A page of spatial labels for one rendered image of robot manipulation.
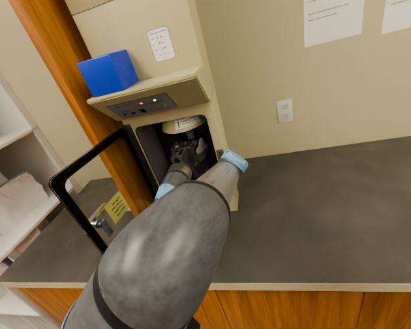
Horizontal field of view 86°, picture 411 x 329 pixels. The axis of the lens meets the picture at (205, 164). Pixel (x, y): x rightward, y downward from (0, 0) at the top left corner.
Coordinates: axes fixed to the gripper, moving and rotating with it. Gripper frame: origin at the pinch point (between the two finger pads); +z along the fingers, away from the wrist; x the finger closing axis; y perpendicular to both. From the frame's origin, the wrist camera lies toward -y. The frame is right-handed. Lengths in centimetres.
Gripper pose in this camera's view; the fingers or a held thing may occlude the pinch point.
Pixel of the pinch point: (194, 147)
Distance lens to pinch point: 88.1
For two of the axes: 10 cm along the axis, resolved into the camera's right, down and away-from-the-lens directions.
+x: -9.6, 1.3, 2.6
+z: 1.4, -5.5, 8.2
